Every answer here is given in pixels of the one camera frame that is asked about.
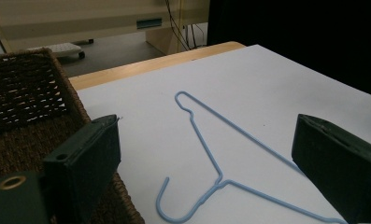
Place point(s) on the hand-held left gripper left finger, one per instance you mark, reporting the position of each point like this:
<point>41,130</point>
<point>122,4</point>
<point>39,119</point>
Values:
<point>83,168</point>

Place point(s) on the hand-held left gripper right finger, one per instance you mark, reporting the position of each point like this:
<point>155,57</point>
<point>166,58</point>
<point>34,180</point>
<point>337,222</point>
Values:
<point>339,168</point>

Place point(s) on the brown woven wicker basket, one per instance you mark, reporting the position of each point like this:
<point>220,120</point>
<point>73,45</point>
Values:
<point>21,124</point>

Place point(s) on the white paper sheet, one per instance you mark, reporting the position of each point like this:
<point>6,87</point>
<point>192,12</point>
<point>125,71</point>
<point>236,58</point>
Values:
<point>236,124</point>

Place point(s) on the white wheeled platform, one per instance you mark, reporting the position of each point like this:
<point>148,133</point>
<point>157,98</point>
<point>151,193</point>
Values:
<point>61,49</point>

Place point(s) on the black curtain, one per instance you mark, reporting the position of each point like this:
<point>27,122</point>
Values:
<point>298,37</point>

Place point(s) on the beige desk furniture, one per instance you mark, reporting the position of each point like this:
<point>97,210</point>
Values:
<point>89,21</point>

